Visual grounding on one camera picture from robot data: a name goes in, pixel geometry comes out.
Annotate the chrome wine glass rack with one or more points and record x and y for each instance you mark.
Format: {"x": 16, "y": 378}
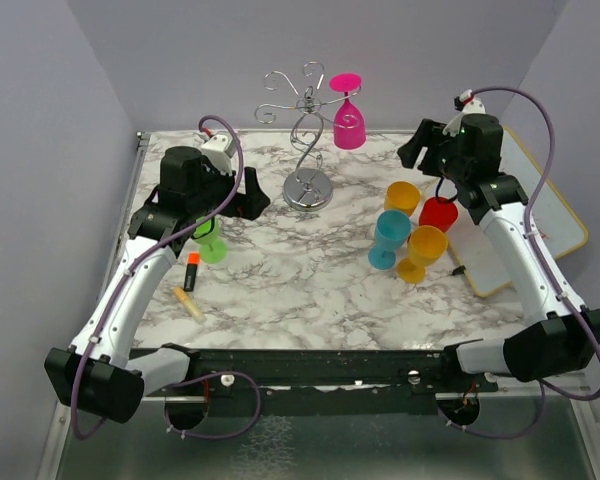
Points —
{"x": 307, "y": 188}

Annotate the aluminium frame rail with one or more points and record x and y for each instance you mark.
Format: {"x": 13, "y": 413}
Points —
{"x": 129, "y": 188}

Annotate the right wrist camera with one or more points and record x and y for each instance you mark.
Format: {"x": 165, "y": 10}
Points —
{"x": 466, "y": 103}

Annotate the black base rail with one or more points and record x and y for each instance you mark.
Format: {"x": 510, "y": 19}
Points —
{"x": 321, "y": 382}

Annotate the beige tube on table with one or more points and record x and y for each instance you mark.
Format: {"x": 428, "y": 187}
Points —
{"x": 187, "y": 302}

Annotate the orange capped marker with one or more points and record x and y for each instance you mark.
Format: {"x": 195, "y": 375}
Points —
{"x": 192, "y": 264}

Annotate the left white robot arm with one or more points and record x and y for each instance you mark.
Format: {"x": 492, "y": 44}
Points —
{"x": 95, "y": 373}

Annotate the whiteboard with yellow frame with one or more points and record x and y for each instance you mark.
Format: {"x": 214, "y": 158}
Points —
{"x": 561, "y": 229}

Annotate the pink wine glass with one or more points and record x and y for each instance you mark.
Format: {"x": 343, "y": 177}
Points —
{"x": 348, "y": 124}

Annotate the orange wine glass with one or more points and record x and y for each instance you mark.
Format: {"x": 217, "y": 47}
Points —
{"x": 425, "y": 247}

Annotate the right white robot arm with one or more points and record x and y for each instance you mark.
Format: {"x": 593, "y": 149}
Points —
{"x": 561, "y": 330}

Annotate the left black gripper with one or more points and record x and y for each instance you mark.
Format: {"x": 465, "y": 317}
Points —
{"x": 250, "y": 204}

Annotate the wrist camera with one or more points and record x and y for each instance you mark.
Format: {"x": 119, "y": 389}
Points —
{"x": 219, "y": 150}
{"x": 466, "y": 103}

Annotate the yellow wine glass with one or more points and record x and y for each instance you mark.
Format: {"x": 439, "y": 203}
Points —
{"x": 402, "y": 196}

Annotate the green wine glass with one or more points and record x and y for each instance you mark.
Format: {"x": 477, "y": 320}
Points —
{"x": 212, "y": 249}

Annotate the blue wine glass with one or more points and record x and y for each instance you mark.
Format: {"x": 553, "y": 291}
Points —
{"x": 392, "y": 229}

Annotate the red wine glass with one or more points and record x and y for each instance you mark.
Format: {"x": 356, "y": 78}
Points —
{"x": 439, "y": 213}

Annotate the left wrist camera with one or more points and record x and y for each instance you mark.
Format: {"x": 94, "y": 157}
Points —
{"x": 219, "y": 150}

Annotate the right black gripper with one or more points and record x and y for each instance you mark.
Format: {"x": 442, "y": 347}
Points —
{"x": 409, "y": 151}

